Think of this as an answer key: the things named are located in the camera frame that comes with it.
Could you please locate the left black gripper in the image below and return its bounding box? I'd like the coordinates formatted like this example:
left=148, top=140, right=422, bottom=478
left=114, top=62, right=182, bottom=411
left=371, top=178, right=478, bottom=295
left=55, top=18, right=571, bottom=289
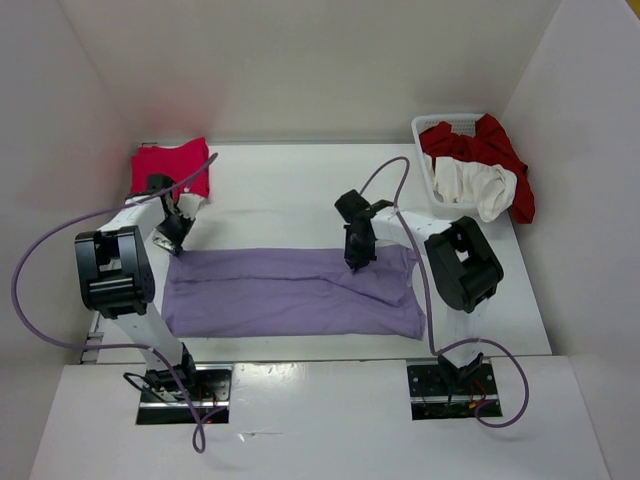
left=151, top=209, right=194, bottom=256

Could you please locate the pink t shirt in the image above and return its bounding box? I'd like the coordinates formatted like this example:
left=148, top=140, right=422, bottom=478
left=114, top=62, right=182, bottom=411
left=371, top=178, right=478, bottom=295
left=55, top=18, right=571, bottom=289
left=130, top=137, right=209, bottom=194

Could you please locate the lavender t shirt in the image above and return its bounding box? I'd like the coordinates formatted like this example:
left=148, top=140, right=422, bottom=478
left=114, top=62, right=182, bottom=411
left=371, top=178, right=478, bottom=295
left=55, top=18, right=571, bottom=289
left=161, top=245, right=425, bottom=339

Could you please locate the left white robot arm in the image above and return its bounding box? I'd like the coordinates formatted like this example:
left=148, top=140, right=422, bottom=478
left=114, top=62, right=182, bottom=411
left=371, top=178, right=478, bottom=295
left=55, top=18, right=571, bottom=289
left=74, top=174, right=200, bottom=402

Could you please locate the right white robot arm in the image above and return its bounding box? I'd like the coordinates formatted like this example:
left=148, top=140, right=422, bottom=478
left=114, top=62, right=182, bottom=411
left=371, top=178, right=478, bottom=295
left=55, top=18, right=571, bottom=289
left=335, top=190, right=504, bottom=394

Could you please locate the cream white t shirt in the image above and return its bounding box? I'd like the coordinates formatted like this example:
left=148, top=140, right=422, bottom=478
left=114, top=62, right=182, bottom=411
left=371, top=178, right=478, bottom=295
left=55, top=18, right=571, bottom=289
left=430, top=157, right=517, bottom=223

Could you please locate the white plastic laundry basket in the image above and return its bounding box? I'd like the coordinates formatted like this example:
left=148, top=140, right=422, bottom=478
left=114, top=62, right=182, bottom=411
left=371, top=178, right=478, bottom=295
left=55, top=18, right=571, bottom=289
left=411, top=113, right=482, bottom=218

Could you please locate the dark red t shirt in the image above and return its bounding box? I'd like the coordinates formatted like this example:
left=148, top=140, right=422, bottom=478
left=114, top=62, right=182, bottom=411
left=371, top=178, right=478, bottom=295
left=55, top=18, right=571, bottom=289
left=419, top=114, right=535, bottom=224

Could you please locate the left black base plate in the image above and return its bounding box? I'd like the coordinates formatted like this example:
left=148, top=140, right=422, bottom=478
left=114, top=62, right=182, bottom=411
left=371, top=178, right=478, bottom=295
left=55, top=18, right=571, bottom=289
left=123, top=364, right=232, bottom=426

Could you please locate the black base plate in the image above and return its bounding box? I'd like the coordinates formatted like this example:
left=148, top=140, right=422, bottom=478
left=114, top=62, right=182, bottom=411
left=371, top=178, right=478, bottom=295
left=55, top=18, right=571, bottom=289
left=406, top=361, right=502, bottom=421
left=123, top=364, right=232, bottom=426

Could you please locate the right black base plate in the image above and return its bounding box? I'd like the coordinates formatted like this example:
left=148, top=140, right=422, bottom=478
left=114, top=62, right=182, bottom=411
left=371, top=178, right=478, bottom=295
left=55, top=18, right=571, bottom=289
left=406, top=361, right=502, bottom=421

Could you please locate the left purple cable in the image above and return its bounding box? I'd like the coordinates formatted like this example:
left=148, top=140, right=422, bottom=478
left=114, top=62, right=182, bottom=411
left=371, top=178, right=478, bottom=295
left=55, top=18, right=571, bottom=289
left=10, top=152, right=220, bottom=454

